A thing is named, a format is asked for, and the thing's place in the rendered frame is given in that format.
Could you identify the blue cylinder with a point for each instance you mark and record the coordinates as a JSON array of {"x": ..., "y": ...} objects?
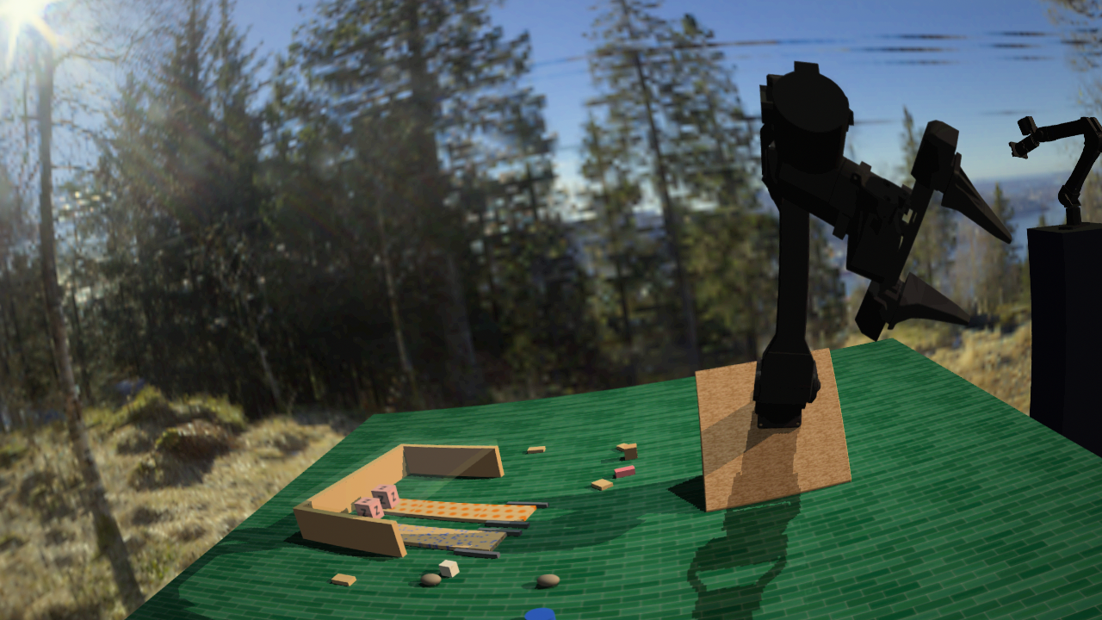
[{"x": 540, "y": 614}]

